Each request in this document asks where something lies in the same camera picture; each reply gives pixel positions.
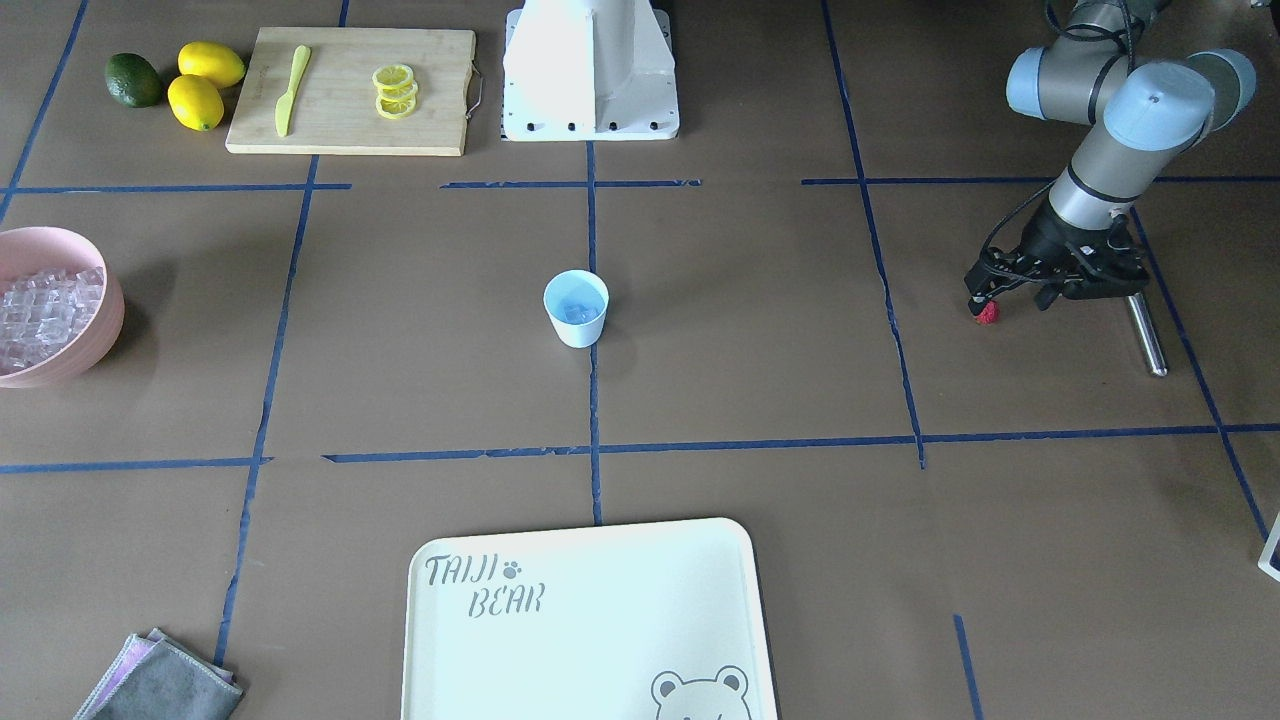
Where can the yellow plastic knife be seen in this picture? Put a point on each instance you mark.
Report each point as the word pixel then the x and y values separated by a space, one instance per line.
pixel 284 105

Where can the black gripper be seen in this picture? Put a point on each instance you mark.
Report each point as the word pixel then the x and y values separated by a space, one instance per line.
pixel 1050 234

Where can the clear ice cube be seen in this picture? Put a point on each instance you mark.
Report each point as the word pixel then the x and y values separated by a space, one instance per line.
pixel 577 314

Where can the green avocado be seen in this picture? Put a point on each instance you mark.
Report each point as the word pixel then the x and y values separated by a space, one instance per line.
pixel 133 81

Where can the pink bowl of ice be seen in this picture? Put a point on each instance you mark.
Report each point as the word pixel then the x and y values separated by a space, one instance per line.
pixel 62 307

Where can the yellow lemon upper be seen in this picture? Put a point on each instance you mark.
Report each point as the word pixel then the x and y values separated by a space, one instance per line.
pixel 217 63

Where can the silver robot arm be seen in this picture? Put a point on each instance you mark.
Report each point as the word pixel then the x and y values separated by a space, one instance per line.
pixel 1140 114

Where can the lemon slices stack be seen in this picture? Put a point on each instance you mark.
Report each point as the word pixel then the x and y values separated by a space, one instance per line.
pixel 396 91

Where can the bamboo cutting board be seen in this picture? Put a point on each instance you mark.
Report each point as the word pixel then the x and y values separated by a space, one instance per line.
pixel 334 112

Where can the red strawberry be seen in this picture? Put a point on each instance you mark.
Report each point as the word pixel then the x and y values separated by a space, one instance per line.
pixel 989 314

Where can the cream bear serving tray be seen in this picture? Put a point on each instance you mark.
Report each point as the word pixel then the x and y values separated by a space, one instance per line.
pixel 660 620

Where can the grey folded cloth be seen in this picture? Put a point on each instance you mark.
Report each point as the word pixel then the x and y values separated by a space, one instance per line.
pixel 155 677

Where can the light blue plastic cup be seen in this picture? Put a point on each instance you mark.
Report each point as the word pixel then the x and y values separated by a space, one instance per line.
pixel 577 302

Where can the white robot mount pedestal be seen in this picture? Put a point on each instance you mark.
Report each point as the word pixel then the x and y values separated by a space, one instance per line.
pixel 577 71

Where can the yellow lemon lower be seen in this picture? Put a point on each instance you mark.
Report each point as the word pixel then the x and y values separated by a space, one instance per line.
pixel 196 103

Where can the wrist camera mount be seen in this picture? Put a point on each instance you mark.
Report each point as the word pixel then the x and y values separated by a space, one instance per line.
pixel 1109 269

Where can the yellow lemon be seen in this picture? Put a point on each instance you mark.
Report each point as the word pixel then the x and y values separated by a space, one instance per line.
pixel 196 103
pixel 217 63

